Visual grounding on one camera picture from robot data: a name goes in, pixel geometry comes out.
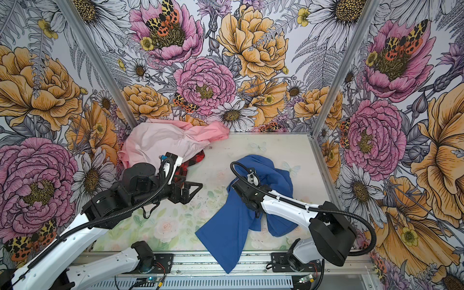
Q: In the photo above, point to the left aluminium corner post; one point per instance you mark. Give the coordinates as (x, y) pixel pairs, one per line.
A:
(83, 35)

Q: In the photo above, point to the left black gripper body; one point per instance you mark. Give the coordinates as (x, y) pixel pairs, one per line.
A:
(173, 194)

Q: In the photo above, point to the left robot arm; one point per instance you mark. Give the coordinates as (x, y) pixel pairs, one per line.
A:
(140, 185)

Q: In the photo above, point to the right aluminium corner post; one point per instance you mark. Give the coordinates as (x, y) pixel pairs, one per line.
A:
(352, 48)

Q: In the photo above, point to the pink cloth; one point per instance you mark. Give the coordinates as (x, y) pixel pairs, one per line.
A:
(154, 138)

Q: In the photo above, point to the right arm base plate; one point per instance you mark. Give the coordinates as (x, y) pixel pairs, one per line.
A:
(282, 261)

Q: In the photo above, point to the blue cloth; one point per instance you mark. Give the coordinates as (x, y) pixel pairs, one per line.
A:
(225, 234)

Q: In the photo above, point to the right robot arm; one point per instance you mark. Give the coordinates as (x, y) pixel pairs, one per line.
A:
(332, 235)

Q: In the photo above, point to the red black plaid cloth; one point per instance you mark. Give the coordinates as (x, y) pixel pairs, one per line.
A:
(183, 169)

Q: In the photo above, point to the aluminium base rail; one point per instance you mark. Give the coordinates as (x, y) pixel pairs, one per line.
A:
(199, 271)

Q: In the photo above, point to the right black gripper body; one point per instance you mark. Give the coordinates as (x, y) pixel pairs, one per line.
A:
(246, 200)

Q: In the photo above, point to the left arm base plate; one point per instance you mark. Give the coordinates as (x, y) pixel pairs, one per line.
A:
(155, 264)

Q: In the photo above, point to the aluminium corner post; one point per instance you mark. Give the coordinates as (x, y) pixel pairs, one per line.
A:
(83, 35)
(352, 48)

